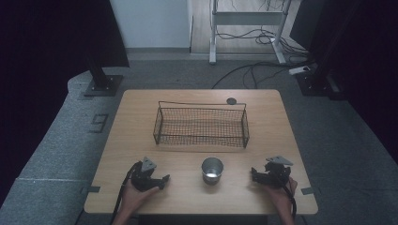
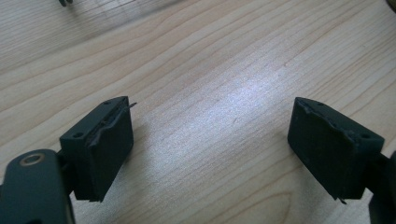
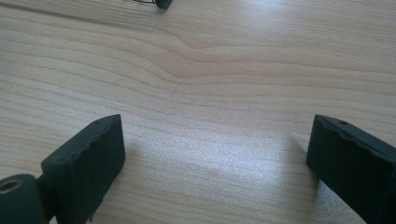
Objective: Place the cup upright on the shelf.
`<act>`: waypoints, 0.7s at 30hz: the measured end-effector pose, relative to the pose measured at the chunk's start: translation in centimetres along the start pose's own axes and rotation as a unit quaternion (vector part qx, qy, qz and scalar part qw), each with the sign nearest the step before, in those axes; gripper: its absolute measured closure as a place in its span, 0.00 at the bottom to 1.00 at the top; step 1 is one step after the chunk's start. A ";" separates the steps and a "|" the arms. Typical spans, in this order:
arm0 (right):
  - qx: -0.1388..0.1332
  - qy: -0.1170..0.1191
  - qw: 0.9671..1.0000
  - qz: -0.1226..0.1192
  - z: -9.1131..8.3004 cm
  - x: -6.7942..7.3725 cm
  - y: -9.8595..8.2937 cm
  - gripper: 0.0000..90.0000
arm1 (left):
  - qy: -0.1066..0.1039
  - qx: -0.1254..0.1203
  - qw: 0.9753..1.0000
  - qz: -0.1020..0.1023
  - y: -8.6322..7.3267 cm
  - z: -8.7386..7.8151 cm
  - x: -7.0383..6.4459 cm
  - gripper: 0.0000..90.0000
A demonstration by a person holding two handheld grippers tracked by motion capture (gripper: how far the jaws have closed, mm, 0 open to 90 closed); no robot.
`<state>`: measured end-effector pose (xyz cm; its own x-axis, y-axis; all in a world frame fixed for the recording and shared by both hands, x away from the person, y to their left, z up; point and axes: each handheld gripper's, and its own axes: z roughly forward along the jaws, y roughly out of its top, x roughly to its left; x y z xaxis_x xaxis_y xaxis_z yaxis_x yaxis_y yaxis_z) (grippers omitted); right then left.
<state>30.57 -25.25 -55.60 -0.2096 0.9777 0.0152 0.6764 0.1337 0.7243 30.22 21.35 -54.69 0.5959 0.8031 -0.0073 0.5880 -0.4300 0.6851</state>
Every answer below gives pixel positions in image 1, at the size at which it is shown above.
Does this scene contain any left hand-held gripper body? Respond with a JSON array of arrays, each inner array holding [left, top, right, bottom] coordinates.
[[130, 156, 158, 192]]

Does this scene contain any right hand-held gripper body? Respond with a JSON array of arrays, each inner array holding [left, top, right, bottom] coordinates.
[[263, 155, 295, 189]]

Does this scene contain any metal cup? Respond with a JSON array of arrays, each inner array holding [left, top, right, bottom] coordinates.
[[201, 157, 225, 186]]

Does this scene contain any person's left hand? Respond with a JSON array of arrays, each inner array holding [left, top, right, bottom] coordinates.
[[119, 179, 161, 218]]

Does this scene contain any person's right hand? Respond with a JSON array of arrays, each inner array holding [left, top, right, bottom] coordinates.
[[262, 176, 299, 218]]

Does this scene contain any white power strip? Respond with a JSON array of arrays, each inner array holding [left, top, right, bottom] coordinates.
[[287, 65, 312, 76]]

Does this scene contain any black curtain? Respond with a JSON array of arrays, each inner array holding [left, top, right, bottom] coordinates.
[[0, 0, 130, 209], [288, 0, 398, 165]]

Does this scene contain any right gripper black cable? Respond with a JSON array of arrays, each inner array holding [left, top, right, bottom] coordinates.
[[272, 170, 298, 219]]

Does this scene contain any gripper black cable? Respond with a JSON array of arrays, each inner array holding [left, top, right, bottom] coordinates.
[[109, 160, 143, 225], [272, 170, 298, 219]]

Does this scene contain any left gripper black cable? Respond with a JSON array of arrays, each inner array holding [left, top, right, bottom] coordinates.
[[109, 160, 143, 225]]

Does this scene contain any wire mesh basket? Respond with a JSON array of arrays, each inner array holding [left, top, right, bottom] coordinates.
[[152, 100, 251, 149]]

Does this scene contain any long black floor cable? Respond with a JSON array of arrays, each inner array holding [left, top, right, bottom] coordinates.
[[211, 60, 315, 90]]

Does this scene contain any black stand with base plate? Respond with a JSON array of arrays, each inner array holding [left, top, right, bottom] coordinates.
[[295, 0, 346, 101], [83, 46, 124, 98]]

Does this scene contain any tangle of floor cables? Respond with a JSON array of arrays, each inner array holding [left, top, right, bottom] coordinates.
[[215, 27, 312, 64]]

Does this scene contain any white desk frame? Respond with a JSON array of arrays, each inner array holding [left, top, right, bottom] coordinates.
[[208, 0, 294, 66]]

